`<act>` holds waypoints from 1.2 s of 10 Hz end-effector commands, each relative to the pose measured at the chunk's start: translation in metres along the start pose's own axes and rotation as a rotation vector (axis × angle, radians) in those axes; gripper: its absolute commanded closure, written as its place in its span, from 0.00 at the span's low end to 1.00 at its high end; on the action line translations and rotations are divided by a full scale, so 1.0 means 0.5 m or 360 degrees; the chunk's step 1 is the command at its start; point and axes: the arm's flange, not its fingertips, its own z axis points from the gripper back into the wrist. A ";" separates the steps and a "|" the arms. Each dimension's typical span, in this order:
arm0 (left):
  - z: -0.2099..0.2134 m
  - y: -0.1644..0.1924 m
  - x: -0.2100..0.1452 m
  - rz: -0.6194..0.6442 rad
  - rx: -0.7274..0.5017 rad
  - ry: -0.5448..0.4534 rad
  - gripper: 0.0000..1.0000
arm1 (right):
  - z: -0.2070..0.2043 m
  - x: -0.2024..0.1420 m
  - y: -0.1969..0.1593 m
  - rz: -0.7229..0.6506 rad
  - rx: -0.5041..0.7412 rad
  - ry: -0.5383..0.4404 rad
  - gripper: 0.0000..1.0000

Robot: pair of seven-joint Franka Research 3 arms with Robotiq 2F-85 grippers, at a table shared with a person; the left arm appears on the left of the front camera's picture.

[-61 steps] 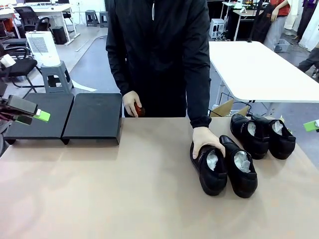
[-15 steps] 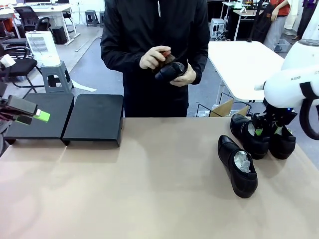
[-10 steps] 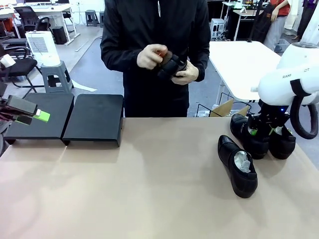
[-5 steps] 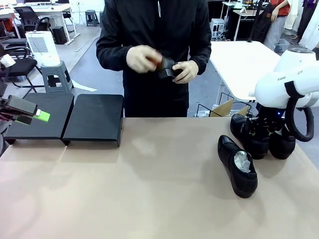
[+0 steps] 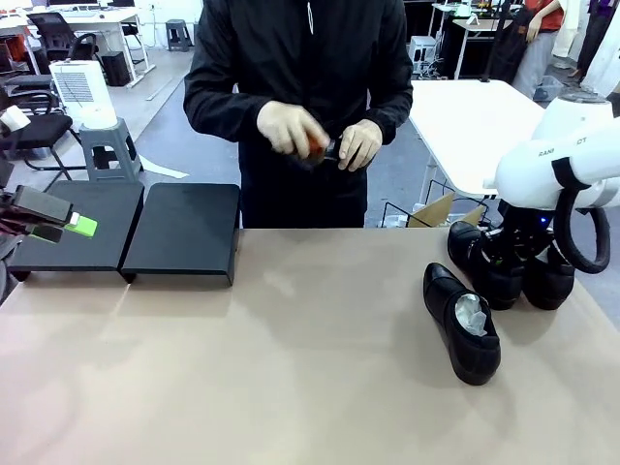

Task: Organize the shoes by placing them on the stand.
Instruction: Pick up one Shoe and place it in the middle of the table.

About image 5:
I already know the black pole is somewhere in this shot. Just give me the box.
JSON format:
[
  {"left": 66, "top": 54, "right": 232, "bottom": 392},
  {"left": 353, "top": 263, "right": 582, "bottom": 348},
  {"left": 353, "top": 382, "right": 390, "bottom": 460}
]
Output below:
[{"left": 479, "top": 0, "right": 509, "bottom": 84}]

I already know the person's left forearm black sleeve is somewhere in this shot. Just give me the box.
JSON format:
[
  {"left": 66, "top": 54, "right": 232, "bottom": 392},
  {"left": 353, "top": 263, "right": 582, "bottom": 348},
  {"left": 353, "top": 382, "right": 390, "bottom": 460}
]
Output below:
[{"left": 370, "top": 81, "right": 414, "bottom": 146}]

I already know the white air purifier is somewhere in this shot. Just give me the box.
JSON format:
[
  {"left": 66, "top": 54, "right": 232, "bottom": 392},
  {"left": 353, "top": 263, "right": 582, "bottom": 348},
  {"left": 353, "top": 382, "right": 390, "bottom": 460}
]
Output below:
[{"left": 48, "top": 59, "right": 118, "bottom": 131}]

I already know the black wire rack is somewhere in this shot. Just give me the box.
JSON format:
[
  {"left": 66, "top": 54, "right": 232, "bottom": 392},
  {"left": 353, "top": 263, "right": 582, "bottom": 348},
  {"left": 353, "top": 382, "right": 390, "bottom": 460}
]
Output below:
[{"left": 382, "top": 178, "right": 491, "bottom": 229}]

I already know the brown wooden shoe brush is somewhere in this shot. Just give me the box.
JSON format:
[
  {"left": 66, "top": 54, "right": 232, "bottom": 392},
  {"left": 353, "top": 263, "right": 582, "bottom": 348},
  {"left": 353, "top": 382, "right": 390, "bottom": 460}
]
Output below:
[{"left": 305, "top": 134, "right": 333, "bottom": 160}]

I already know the small white box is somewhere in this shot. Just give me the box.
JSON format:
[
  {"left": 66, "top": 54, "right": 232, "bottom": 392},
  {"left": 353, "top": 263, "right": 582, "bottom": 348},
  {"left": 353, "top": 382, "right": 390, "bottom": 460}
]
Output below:
[{"left": 0, "top": 105, "right": 32, "bottom": 138}]

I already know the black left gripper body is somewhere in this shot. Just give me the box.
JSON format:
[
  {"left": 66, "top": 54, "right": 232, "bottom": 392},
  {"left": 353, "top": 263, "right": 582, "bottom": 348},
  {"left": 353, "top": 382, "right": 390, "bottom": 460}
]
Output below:
[{"left": 0, "top": 185, "right": 75, "bottom": 232}]

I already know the crumpled stuffing paper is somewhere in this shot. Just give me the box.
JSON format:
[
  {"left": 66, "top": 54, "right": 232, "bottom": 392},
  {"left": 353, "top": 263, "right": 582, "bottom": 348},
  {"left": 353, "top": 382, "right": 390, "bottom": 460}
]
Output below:
[{"left": 453, "top": 292, "right": 491, "bottom": 339}]

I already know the person's left hand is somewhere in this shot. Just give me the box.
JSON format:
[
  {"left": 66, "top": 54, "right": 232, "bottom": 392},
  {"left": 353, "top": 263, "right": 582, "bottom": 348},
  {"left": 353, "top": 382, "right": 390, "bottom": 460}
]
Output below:
[{"left": 336, "top": 119, "right": 385, "bottom": 172}]

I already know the person's right forearm black sleeve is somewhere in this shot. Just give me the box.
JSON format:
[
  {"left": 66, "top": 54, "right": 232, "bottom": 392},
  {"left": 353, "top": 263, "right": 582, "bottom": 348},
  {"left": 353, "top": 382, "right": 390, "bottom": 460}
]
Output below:
[{"left": 183, "top": 94, "right": 270, "bottom": 144}]

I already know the person in black jacket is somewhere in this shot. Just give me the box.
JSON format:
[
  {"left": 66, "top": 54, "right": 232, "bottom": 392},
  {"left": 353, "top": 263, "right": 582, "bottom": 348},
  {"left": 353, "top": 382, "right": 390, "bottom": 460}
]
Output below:
[{"left": 182, "top": 0, "right": 414, "bottom": 230}]

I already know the black office chair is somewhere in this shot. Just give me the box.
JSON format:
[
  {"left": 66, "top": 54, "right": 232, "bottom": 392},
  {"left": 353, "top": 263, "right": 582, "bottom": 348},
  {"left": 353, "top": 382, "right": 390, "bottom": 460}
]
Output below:
[
  {"left": 26, "top": 12, "right": 104, "bottom": 77},
  {"left": 0, "top": 75, "right": 87, "bottom": 181}
]

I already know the white office desk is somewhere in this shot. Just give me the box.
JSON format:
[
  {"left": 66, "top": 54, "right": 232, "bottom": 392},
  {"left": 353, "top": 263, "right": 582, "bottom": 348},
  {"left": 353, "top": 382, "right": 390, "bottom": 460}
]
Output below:
[{"left": 0, "top": 7, "right": 157, "bottom": 89}]

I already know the wooden top desk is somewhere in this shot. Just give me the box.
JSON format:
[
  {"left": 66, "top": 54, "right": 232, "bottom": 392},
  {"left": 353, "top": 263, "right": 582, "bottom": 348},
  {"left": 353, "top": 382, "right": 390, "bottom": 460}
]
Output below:
[{"left": 450, "top": 16, "right": 515, "bottom": 81}]

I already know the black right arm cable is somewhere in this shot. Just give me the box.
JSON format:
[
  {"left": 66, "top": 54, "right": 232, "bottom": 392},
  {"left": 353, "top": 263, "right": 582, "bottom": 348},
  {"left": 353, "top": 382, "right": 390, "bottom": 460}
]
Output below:
[{"left": 552, "top": 183, "right": 612, "bottom": 274}]

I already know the white floor sheet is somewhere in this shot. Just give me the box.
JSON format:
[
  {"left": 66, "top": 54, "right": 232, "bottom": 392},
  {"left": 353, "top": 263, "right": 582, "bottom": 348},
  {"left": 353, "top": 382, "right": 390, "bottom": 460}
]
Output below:
[{"left": 139, "top": 153, "right": 191, "bottom": 180}]

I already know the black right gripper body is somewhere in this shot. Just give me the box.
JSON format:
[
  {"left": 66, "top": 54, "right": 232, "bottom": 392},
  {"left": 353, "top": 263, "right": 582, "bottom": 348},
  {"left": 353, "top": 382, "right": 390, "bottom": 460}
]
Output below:
[{"left": 481, "top": 205, "right": 558, "bottom": 267}]

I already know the red and grey cloth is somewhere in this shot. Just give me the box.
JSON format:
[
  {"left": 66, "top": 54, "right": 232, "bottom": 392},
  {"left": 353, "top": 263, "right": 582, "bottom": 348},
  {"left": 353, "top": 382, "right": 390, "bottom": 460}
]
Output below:
[{"left": 0, "top": 232, "right": 23, "bottom": 304}]

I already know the grey plastic bin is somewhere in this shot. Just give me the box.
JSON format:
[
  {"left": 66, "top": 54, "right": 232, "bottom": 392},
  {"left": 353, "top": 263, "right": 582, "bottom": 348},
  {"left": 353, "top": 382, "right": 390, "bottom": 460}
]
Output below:
[{"left": 531, "top": 75, "right": 566, "bottom": 103}]

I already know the person's right hand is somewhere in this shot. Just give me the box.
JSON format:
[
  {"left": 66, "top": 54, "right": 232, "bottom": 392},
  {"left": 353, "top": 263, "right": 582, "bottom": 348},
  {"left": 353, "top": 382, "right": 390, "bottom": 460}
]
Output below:
[{"left": 256, "top": 100, "right": 326, "bottom": 159}]

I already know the brown cardboard box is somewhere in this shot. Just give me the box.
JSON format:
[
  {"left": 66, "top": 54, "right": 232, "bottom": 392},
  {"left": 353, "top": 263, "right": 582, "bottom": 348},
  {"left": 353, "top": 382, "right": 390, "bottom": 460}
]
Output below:
[{"left": 410, "top": 191, "right": 489, "bottom": 229}]

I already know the white computer case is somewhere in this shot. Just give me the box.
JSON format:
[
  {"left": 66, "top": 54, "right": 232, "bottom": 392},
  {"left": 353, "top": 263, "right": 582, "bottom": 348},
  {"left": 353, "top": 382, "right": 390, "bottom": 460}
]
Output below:
[{"left": 409, "top": 35, "right": 440, "bottom": 77}]

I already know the large white table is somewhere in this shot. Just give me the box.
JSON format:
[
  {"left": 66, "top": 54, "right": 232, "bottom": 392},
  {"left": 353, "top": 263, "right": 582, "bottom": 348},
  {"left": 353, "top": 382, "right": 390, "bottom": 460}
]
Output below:
[{"left": 409, "top": 78, "right": 551, "bottom": 199}]

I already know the cream hanging garment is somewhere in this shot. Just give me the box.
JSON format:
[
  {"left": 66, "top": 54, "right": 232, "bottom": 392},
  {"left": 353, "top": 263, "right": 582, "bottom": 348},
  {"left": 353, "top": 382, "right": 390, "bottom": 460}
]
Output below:
[{"left": 551, "top": 0, "right": 585, "bottom": 59}]

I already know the mannequin with orange shirt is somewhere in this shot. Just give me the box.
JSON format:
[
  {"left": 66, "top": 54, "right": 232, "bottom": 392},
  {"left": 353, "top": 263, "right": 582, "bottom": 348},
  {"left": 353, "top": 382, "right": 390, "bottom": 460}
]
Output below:
[{"left": 511, "top": 0, "right": 569, "bottom": 101}]

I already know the grey plastic stool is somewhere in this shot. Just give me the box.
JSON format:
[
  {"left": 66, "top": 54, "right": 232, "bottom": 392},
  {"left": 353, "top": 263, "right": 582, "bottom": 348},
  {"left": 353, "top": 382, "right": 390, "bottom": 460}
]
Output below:
[
  {"left": 165, "top": 18, "right": 194, "bottom": 52},
  {"left": 77, "top": 118, "right": 145, "bottom": 184}
]

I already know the dark hanging garment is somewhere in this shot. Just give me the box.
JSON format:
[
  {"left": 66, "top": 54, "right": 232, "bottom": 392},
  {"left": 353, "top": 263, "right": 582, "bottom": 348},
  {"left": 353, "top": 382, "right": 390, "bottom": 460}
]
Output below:
[{"left": 575, "top": 0, "right": 620, "bottom": 91}]

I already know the black hanging apron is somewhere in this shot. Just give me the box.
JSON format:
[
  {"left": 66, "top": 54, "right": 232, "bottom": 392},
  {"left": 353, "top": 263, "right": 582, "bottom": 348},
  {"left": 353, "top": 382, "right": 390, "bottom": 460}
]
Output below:
[{"left": 486, "top": 4, "right": 534, "bottom": 84}]

